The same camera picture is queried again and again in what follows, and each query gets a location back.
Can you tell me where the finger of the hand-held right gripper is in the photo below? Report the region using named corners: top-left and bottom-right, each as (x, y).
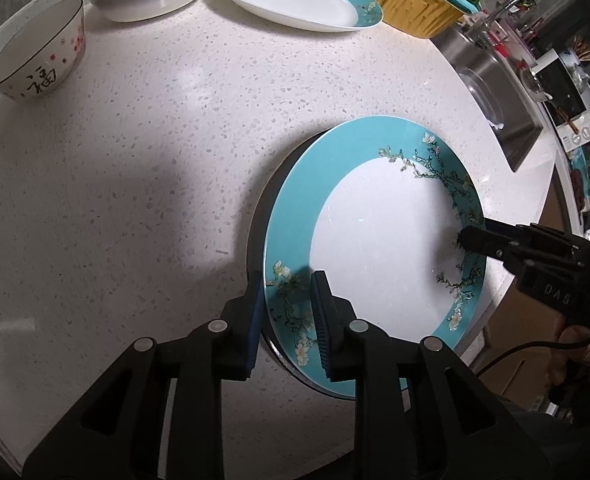
top-left (456, 224), bottom-right (584, 274)
top-left (482, 216), bottom-right (582, 249)

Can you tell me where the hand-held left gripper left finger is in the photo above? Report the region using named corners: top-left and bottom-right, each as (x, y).
top-left (22, 270), bottom-right (276, 480)

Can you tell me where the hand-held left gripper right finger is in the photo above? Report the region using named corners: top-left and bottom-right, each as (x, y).
top-left (310, 270), bottom-right (551, 480)

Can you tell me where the dark rimmed plate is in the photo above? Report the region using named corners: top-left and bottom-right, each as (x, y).
top-left (245, 130), bottom-right (361, 401)

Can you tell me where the teal floral round plate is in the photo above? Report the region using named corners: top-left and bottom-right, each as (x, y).
top-left (264, 116), bottom-right (487, 395)

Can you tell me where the white bowl with red flowers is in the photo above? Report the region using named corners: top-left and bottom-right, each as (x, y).
top-left (0, 0), bottom-right (86, 102)

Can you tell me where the brown cardboard box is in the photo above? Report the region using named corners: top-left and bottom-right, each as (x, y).
top-left (468, 180), bottom-right (583, 411)

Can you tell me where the stainless steel sink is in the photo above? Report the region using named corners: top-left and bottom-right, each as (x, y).
top-left (435, 25), bottom-right (543, 173)

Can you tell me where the white countertop appliance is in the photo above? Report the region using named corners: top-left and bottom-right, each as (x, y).
top-left (534, 50), bottom-right (590, 152)

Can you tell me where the chrome faucet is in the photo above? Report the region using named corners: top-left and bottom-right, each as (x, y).
top-left (480, 0), bottom-right (531, 47)

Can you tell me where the black cable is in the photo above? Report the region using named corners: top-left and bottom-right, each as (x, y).
top-left (475, 341), bottom-right (566, 377)

